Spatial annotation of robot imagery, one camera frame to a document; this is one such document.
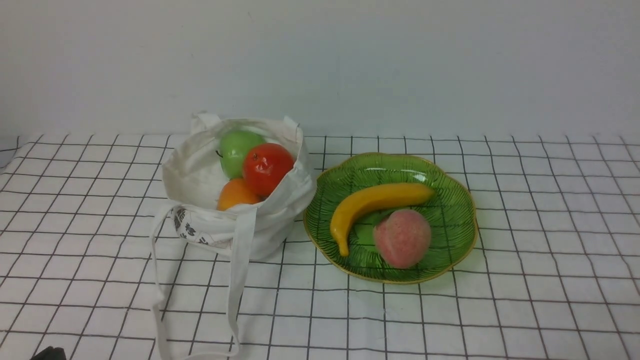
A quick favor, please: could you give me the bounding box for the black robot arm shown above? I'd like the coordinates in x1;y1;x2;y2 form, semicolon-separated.
30;346;67;360

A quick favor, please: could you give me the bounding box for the white cloth tote bag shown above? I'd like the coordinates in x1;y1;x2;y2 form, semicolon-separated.
149;112;317;360

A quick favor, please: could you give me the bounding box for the orange fruit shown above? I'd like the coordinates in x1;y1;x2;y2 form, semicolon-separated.
216;177;262;211

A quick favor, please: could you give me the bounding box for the red tomato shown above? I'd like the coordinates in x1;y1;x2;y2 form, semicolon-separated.
242;142;295;198

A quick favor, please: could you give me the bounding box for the yellow banana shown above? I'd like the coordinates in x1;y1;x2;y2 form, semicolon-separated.
329;182;435;257

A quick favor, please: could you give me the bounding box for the green glass leaf plate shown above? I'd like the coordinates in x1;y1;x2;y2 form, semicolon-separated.
303;152;479;284

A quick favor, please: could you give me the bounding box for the pink peach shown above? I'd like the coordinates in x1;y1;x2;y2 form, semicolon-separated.
372;208;432;270

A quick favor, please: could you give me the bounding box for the green apple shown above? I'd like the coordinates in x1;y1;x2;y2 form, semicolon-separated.
215;129;266;179

